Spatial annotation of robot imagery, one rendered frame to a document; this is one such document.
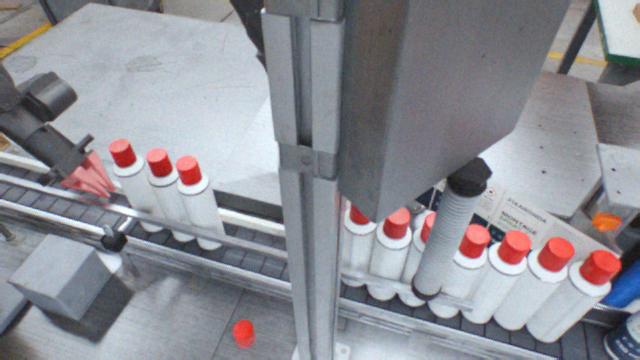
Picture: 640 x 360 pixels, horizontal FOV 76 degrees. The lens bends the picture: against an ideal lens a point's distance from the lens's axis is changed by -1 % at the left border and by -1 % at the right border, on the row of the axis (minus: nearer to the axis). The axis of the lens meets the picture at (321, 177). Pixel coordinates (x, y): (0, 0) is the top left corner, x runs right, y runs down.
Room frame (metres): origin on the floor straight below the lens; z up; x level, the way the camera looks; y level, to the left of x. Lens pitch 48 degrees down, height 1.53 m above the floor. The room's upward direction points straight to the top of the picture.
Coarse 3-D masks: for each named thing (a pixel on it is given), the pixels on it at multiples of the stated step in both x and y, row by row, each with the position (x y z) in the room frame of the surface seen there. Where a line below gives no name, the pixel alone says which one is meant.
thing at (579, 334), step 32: (0, 192) 0.55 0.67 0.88; (32, 192) 0.55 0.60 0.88; (96, 224) 0.47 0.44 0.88; (224, 224) 0.47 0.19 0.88; (224, 256) 0.40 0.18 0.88; (256, 256) 0.40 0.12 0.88; (352, 288) 0.34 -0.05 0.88; (448, 320) 0.28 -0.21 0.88; (544, 352) 0.23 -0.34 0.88; (576, 352) 0.23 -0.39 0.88
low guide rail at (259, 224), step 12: (0, 156) 0.62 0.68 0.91; (12, 156) 0.62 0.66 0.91; (36, 168) 0.60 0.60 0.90; (48, 168) 0.59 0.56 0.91; (120, 192) 0.54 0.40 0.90; (228, 216) 0.47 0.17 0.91; (240, 216) 0.46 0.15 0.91; (252, 228) 0.45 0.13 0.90; (264, 228) 0.44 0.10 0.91; (276, 228) 0.44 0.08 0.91
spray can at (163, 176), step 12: (156, 156) 0.45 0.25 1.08; (168, 156) 0.46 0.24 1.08; (156, 168) 0.44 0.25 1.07; (168, 168) 0.45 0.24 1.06; (156, 180) 0.44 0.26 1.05; (168, 180) 0.44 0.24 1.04; (156, 192) 0.43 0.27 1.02; (168, 192) 0.43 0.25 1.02; (168, 204) 0.43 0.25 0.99; (180, 204) 0.44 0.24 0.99; (168, 216) 0.43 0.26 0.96; (180, 216) 0.43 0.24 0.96; (180, 240) 0.43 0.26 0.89; (192, 240) 0.43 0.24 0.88
